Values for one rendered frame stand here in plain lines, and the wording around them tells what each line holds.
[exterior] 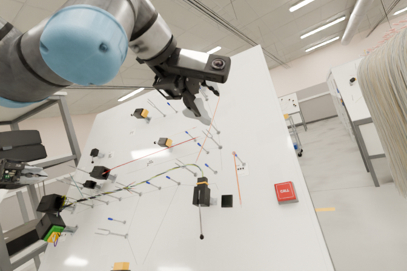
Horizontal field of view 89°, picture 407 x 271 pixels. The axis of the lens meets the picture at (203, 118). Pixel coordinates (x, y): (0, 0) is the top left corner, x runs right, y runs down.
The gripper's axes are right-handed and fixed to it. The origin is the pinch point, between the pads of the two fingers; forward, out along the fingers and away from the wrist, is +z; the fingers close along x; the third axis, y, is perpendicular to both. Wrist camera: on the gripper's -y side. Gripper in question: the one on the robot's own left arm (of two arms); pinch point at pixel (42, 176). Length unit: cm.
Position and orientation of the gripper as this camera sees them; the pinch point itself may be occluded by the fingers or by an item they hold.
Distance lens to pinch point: 93.9
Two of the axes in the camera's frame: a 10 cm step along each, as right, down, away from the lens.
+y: 8.8, -2.2, -4.2
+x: -0.5, -9.3, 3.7
